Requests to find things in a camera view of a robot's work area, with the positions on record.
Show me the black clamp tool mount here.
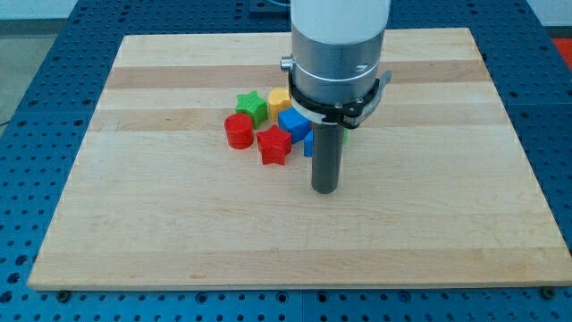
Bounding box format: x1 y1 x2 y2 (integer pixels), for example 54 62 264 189
288 71 392 130

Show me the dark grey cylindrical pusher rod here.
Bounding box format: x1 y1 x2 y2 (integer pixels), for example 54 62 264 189
311 124 344 194

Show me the green star block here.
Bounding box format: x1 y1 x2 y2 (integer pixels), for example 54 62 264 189
235 90 268 129

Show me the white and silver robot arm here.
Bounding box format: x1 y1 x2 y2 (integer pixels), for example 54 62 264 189
281 0 392 194

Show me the red star block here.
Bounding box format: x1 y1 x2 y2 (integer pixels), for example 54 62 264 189
257 125 291 165

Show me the yellow heart block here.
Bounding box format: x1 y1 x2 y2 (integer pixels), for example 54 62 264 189
267 88 291 122

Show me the blue block behind rod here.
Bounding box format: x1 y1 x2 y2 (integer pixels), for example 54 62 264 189
303 130 314 157

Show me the blue cube block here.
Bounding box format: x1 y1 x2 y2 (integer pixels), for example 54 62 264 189
278 107 311 144

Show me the red cylinder block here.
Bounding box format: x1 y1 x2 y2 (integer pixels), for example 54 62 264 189
224 113 254 149

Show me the light wooden board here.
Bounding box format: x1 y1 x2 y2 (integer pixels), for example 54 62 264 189
28 28 571 291

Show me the blue perforated metal table plate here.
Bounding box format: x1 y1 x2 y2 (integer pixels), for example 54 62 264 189
1 0 571 321

